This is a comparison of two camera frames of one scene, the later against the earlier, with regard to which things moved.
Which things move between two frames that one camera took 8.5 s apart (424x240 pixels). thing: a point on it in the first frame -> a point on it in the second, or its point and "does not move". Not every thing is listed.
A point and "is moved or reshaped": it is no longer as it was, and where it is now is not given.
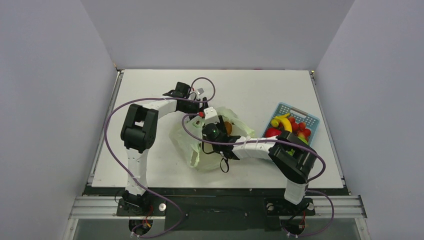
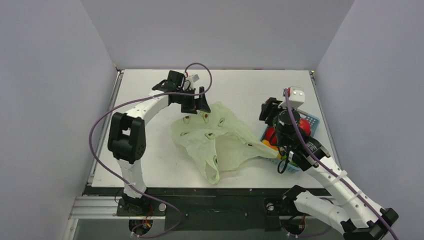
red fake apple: [272, 131] does not move
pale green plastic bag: [188, 134] is moved or reshaped
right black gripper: [210, 126] -> [269, 110]
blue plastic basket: [312, 122] does not move
